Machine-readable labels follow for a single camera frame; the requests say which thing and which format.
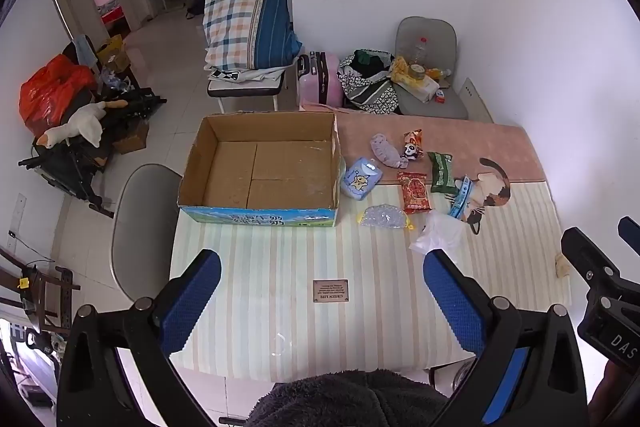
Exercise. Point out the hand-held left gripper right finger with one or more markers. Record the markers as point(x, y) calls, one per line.
point(452, 297)

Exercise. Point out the clear plastic bottle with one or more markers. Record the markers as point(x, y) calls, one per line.
point(421, 52)

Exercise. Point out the white leaning board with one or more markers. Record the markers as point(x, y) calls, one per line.
point(477, 102)

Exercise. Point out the plaid bedding bundle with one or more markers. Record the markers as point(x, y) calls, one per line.
point(245, 22)

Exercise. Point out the red snack packet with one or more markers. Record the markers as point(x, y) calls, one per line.
point(415, 193)

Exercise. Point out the brown tape roll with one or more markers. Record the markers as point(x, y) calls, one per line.
point(416, 71)

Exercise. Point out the small brown cardboard box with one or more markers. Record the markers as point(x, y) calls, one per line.
point(131, 138)

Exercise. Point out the green packet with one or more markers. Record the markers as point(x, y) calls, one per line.
point(442, 172)

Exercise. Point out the folded white patterned cloth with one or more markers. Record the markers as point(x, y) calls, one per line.
point(250, 74)

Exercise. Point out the yellow box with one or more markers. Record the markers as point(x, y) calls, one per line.
point(112, 54)

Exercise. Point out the pink cloth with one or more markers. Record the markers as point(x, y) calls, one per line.
point(317, 107)

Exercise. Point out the white tissue pack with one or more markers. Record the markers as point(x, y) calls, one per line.
point(424, 88)

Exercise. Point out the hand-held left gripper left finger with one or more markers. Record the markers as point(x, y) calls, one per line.
point(192, 302)

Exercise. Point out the white goose plush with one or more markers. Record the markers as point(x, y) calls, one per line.
point(82, 124)

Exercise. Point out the black floor bag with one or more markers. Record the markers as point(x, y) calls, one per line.
point(196, 6)

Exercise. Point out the white wall strip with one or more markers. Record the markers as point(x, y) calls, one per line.
point(16, 214)

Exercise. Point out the clear bubble bag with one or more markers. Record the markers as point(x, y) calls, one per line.
point(382, 216)

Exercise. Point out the grey round-back chair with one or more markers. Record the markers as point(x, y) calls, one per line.
point(145, 217)

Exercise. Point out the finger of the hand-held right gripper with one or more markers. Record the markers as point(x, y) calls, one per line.
point(631, 232)
point(590, 259)

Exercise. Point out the yellow plastic bag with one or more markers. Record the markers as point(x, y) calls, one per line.
point(400, 69)

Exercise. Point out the black folded stroller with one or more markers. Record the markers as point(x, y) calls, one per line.
point(65, 167)

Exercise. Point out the small red box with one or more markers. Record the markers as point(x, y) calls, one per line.
point(440, 95)

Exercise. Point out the blue and white packet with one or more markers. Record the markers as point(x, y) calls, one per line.
point(460, 199)

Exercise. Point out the small beige tag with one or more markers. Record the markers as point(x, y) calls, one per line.
point(563, 266)

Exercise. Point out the purple plush sock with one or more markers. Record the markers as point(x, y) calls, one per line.
point(384, 149)

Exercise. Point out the wooden chair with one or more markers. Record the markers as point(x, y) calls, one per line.
point(47, 287)

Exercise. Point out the grey cushioned chair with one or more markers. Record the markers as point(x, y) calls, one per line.
point(430, 32)

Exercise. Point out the dark fleece clothing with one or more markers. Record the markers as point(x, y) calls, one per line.
point(345, 399)

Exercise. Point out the person's right forearm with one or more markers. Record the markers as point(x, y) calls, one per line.
point(617, 392)

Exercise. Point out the orange plastic bag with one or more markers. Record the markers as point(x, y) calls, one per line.
point(50, 92)

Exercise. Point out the patterned tote bag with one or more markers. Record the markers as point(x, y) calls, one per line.
point(367, 89)

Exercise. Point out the orange panda snack packet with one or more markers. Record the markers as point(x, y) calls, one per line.
point(414, 147)

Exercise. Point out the light blue cloth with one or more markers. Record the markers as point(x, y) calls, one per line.
point(86, 51)

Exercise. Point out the blue cartoon tissue pack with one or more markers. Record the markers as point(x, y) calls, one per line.
point(360, 179)

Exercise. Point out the pink suitcase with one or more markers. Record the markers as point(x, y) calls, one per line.
point(322, 79)

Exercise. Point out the white plastic bag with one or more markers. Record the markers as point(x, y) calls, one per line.
point(440, 232)

